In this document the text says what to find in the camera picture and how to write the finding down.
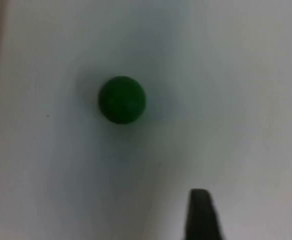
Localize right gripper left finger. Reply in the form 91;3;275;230
185;188;224;240

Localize green ball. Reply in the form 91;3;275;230
97;75;147;125

